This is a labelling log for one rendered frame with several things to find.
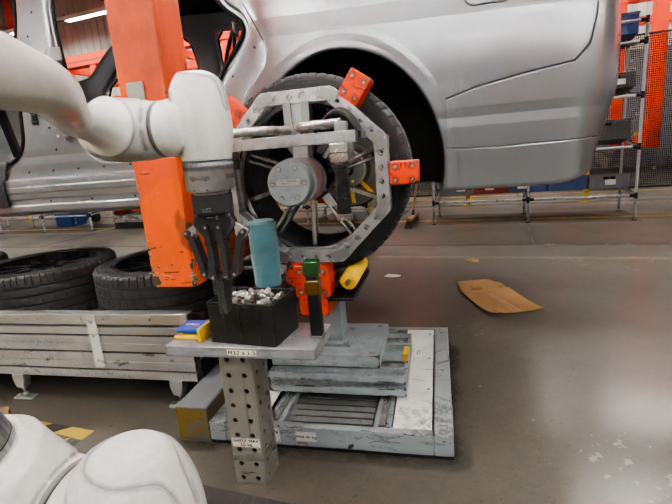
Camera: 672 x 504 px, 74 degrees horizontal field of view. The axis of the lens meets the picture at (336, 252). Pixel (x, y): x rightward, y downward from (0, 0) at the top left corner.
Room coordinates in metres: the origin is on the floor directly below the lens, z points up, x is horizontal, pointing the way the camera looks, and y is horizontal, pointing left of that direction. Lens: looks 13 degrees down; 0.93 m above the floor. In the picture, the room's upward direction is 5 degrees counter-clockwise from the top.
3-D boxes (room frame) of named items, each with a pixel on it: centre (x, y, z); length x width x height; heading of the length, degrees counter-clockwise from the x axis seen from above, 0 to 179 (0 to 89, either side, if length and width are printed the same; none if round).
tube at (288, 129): (1.36, 0.20, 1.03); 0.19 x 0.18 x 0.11; 167
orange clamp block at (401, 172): (1.39, -0.23, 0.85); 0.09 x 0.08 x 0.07; 77
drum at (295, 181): (1.39, 0.10, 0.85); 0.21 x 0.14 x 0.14; 167
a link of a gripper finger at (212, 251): (0.85, 0.24, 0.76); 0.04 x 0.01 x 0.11; 170
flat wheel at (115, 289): (2.06, 0.78, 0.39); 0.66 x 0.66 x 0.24
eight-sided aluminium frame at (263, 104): (1.46, 0.08, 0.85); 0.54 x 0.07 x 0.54; 77
